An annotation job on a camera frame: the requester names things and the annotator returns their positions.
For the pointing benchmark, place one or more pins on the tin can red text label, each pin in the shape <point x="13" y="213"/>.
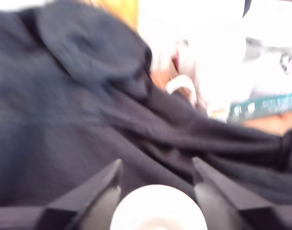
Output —
<point x="186" y="64"/>

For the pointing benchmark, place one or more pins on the black fleece blanket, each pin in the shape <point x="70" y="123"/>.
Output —
<point x="64" y="107"/>

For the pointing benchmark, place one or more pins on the flat green box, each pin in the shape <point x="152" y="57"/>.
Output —
<point x="268" y="105"/>

